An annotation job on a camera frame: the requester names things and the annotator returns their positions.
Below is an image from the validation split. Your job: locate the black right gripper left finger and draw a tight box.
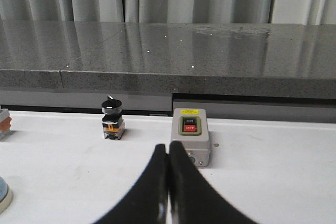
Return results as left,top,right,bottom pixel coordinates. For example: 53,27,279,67
96,144,168,223

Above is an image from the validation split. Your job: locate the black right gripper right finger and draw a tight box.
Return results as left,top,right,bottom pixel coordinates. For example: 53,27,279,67
169,141,254,223

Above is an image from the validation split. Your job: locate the blue and cream desk bell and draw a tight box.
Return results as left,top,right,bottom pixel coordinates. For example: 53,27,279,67
0,177,13,214

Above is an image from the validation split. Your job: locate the grey stone counter ledge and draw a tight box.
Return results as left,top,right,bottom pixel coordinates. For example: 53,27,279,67
1,20,335,99

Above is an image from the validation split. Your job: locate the grey on-off switch box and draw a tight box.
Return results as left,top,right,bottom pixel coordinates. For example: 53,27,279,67
171,108,211,167

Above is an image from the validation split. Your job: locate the black selector switch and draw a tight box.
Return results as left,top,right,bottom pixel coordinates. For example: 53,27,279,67
101,95,125,140

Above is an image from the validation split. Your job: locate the green pushbutton switch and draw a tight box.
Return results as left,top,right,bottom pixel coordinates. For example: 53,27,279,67
0,109,12,138

